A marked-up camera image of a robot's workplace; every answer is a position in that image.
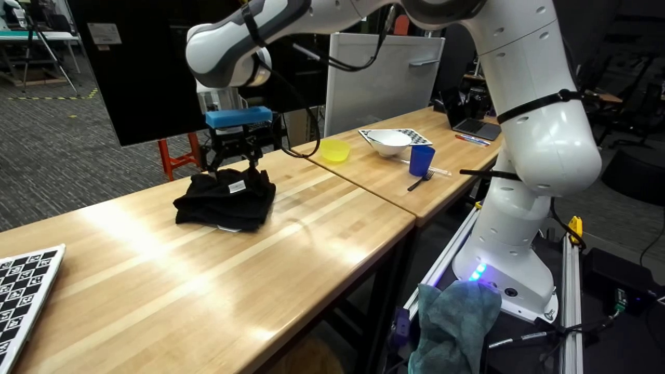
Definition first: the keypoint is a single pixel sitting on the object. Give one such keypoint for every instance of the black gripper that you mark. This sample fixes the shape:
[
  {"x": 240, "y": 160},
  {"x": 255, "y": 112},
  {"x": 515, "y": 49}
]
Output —
[{"x": 241, "y": 141}]

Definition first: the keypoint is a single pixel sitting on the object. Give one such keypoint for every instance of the black towel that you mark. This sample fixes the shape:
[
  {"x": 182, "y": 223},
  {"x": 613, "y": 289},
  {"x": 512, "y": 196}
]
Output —
[{"x": 222, "y": 202}]

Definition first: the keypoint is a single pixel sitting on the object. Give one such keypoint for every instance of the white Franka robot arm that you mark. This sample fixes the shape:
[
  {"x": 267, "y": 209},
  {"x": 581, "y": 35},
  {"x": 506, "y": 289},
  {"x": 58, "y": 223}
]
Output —
[{"x": 532, "y": 137}]

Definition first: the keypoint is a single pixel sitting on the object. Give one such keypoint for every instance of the orange stool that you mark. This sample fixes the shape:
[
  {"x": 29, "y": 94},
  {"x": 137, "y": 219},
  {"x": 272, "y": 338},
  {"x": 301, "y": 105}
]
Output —
[{"x": 179, "y": 160}]

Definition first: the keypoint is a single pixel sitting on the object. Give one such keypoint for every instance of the yellow plastic bowl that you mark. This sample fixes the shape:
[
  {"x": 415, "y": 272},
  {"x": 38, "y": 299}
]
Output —
[{"x": 335, "y": 152}]

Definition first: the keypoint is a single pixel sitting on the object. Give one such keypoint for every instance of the large black screen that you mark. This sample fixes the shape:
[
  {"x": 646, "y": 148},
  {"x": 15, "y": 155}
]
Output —
[{"x": 137, "y": 74}]

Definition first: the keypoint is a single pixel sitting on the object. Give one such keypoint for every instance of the white bowl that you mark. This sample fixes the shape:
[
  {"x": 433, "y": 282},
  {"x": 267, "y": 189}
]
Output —
[{"x": 389, "y": 141}]

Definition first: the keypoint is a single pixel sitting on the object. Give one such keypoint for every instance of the white partition board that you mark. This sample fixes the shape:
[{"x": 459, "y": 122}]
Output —
[{"x": 374, "y": 89}]

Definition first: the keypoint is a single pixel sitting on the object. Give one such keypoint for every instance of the black utensil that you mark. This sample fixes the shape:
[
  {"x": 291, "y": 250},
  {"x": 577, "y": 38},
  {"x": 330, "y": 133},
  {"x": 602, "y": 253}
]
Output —
[{"x": 418, "y": 183}]

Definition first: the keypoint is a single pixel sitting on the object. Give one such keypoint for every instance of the blue plastic cup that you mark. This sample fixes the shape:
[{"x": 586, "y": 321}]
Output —
[{"x": 420, "y": 160}]

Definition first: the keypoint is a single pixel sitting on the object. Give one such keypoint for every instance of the small checkerboard sheet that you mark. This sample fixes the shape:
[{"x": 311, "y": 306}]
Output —
[{"x": 418, "y": 136}]

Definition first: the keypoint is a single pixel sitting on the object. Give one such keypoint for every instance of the red pen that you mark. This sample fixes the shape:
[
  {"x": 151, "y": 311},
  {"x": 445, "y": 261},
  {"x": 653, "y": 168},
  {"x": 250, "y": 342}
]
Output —
[{"x": 461, "y": 137}]

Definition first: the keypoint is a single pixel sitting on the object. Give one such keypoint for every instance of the grey laptop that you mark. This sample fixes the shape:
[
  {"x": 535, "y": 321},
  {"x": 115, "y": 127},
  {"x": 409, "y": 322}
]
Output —
[{"x": 478, "y": 128}]

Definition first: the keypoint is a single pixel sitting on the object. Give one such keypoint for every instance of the large checkerboard calibration board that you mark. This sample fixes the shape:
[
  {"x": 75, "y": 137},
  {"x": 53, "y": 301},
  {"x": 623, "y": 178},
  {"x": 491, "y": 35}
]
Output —
[{"x": 21, "y": 292}]

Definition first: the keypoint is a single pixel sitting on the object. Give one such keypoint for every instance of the blue marker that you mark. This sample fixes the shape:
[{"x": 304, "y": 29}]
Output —
[{"x": 480, "y": 141}]

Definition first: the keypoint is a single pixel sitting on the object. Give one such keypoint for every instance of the teal cloth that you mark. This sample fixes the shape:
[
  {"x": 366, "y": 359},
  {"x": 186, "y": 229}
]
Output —
[{"x": 453, "y": 324}]

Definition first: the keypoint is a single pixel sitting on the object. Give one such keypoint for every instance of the yellow clip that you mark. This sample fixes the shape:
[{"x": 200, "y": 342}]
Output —
[{"x": 576, "y": 229}]

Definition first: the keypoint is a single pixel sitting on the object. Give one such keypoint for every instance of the black power box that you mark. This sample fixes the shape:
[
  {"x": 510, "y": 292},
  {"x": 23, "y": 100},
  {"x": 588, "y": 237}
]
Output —
[{"x": 616, "y": 270}]

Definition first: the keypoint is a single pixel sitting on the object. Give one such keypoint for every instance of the blue wrist camera housing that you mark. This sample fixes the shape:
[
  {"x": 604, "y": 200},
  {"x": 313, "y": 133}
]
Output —
[{"x": 240, "y": 117}]

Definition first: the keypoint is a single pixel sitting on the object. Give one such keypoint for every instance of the black metal table frame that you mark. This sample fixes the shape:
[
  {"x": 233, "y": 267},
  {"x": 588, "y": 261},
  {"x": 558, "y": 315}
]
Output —
[{"x": 385, "y": 297}]

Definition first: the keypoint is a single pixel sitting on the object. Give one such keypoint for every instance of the camera tripod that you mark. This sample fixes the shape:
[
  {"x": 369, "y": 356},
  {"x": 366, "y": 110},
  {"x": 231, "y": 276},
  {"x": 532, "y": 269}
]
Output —
[{"x": 42, "y": 41}]

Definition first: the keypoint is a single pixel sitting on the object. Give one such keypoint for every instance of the aluminium rail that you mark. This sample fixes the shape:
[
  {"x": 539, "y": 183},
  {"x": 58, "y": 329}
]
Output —
[
  {"x": 572, "y": 304},
  {"x": 442, "y": 259}
]

